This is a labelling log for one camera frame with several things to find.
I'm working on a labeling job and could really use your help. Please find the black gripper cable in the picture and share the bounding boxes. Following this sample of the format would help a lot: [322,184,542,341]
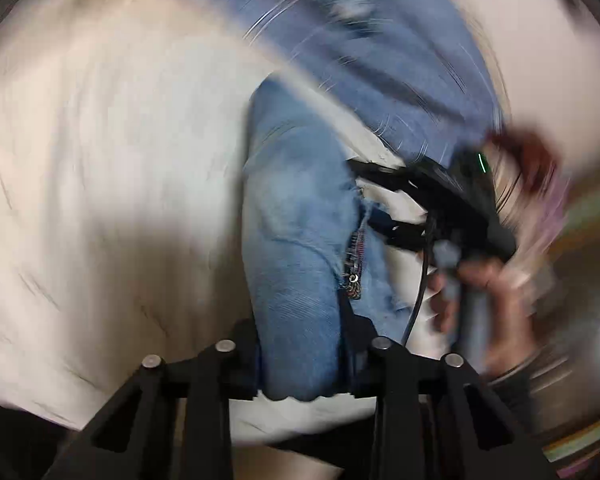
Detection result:
[401,215,437,347]

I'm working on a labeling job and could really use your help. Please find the brown cloth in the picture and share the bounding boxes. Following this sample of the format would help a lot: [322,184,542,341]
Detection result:
[484,127,562,197]

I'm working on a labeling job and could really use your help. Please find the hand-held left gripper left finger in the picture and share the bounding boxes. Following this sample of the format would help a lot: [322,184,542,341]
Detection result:
[45,320,261,480]

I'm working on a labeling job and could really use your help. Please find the person's right hand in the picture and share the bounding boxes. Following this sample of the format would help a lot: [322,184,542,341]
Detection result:
[426,259,536,377]

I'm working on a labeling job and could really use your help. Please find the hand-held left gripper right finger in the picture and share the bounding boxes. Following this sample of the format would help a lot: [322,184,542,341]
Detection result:
[337,305,556,480]

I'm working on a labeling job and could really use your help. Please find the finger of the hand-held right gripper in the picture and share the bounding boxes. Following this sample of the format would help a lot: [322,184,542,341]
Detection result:
[346,157,431,197]
[366,209,432,252]

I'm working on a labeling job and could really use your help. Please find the cream leaf-print bed sheet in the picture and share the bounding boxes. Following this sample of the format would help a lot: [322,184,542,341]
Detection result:
[0,0,433,448]

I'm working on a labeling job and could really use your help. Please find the blue denim pants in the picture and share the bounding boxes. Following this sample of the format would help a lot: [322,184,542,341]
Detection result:
[240,76,417,403]

